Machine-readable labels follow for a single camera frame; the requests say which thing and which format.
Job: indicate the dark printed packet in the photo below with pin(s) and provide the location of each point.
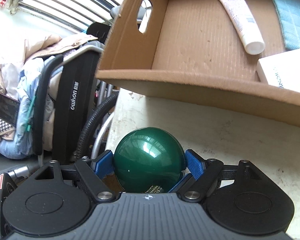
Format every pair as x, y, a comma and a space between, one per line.
7, 107

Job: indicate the small red packet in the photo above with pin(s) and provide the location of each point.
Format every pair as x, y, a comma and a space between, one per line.
2, 3

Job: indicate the pink cream tube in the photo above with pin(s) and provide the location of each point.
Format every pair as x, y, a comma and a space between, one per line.
240, 22

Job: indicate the green glossy ball container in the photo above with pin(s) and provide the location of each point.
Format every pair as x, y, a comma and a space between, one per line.
148, 160

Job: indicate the black folding wheelchair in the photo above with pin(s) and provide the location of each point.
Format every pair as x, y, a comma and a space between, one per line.
75, 97

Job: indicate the light blue garment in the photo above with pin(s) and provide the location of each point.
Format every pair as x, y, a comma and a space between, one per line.
22, 85

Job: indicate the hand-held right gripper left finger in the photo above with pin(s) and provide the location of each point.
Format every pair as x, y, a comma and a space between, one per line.
102, 163

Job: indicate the grey round padded seat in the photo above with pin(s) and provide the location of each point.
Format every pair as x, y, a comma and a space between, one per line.
115, 11

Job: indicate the pile of clothes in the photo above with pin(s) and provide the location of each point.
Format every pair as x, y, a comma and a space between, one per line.
42, 45

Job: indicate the brown cardboard box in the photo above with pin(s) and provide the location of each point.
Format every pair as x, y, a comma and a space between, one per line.
190, 42

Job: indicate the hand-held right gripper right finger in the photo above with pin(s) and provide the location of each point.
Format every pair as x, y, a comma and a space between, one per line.
193, 163

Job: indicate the blue checked towel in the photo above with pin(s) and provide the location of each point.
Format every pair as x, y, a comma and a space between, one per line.
295, 20

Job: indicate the white box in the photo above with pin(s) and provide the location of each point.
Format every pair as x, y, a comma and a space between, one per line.
287, 67

